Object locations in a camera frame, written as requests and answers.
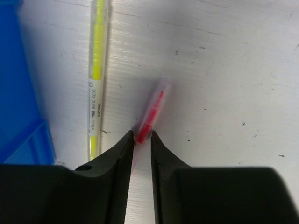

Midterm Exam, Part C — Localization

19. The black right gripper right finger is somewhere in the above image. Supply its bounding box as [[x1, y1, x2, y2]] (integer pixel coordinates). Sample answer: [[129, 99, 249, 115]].
[[151, 132, 299, 224]]

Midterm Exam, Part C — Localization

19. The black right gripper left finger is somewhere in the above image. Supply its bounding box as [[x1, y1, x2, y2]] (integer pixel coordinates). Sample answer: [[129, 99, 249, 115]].
[[0, 131, 134, 224]]

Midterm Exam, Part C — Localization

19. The thin red highlighter pen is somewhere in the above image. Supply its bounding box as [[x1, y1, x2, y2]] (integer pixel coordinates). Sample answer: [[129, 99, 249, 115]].
[[135, 79, 171, 145]]

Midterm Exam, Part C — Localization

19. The thin yellow highlighter pen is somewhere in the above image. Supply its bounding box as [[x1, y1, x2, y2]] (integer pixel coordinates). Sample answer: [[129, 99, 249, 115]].
[[87, 0, 110, 160]]

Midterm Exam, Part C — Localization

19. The blue plastic compartment tray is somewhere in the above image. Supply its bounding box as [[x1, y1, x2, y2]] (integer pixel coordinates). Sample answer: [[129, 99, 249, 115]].
[[0, 0, 55, 165]]

